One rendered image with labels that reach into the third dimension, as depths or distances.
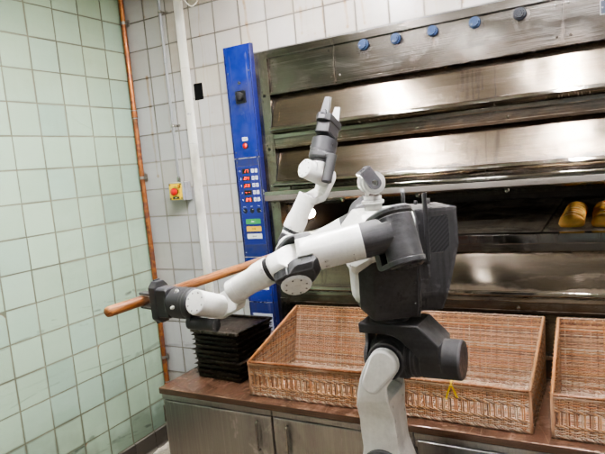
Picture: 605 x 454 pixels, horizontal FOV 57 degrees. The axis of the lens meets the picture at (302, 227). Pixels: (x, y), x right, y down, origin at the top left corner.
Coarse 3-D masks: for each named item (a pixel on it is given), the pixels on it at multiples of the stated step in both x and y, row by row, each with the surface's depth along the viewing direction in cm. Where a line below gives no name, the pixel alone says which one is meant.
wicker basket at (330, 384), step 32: (288, 320) 269; (320, 320) 270; (352, 320) 262; (256, 352) 243; (288, 352) 268; (320, 352) 267; (352, 352) 260; (256, 384) 238; (288, 384) 245; (320, 384) 223; (352, 384) 216
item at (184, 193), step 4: (168, 184) 300; (172, 184) 299; (176, 184) 298; (180, 184) 296; (184, 184) 297; (188, 184) 301; (176, 188) 298; (180, 188) 297; (184, 188) 297; (188, 188) 300; (180, 192) 297; (184, 192) 297; (188, 192) 300; (172, 196) 300; (176, 196) 299; (180, 196) 298; (184, 196) 297; (188, 196) 300; (172, 200) 301; (176, 200) 300; (180, 200) 298; (184, 200) 298
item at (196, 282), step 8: (264, 256) 212; (240, 264) 199; (248, 264) 202; (216, 272) 188; (224, 272) 191; (232, 272) 194; (192, 280) 178; (200, 280) 180; (208, 280) 184; (144, 296) 161; (112, 304) 153; (120, 304) 154; (128, 304) 156; (136, 304) 158; (144, 304) 161; (104, 312) 151; (112, 312) 151; (120, 312) 153
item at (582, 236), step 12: (468, 240) 236; (480, 240) 233; (492, 240) 231; (504, 240) 229; (516, 240) 227; (528, 240) 224; (540, 240) 222; (552, 240) 220; (564, 240) 218; (576, 240) 216; (588, 240) 214; (600, 240) 212
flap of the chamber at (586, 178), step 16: (576, 176) 200; (592, 176) 197; (336, 192) 246; (352, 192) 242; (384, 192) 235; (400, 192) 231; (416, 192) 229; (432, 192) 231; (448, 192) 233; (464, 192) 236
